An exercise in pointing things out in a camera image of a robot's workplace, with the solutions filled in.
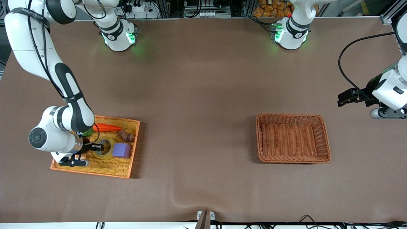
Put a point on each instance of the toy croissant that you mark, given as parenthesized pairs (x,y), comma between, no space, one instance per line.
(81,156)

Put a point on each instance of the purple foam cube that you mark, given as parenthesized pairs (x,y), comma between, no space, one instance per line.
(121,150)

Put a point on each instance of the aluminium frame profile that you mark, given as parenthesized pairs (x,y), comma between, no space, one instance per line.
(389,16)

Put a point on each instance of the orange snack pile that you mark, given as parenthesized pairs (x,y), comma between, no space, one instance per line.
(273,9)

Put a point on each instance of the yellow wicker tray orange rim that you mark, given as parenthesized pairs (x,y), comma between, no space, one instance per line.
(108,167)

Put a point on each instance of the small brown toy figure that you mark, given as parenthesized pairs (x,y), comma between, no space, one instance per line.
(126,136)

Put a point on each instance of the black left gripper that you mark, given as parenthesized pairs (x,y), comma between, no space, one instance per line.
(371,86)

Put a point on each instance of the metal table edge bracket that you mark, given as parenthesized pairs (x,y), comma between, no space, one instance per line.
(205,218)

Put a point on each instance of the orange toy carrot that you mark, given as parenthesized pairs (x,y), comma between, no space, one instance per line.
(108,128)

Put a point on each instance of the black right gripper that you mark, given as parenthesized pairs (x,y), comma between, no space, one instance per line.
(86,148)

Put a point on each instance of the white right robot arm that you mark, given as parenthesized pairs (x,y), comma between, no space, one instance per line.
(31,47)

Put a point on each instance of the brown wicker basket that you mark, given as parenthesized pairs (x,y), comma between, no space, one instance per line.
(292,140)

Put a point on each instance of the white slim power strip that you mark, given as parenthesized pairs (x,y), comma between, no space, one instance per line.
(198,14)

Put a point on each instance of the white power strip with plugs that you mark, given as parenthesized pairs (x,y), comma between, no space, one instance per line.
(141,11)

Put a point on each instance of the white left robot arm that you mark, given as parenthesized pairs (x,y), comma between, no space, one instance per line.
(391,89)

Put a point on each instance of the yellowish clear tape roll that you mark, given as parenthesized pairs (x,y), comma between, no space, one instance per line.
(107,155)

